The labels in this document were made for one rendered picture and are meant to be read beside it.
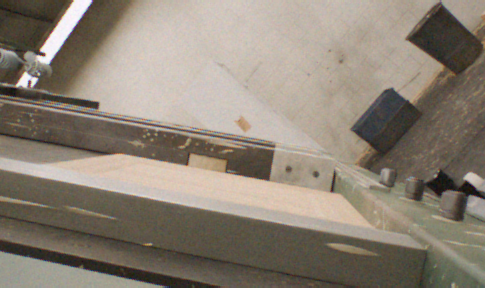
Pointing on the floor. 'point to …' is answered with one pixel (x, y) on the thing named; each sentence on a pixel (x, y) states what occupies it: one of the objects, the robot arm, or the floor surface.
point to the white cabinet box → (238, 108)
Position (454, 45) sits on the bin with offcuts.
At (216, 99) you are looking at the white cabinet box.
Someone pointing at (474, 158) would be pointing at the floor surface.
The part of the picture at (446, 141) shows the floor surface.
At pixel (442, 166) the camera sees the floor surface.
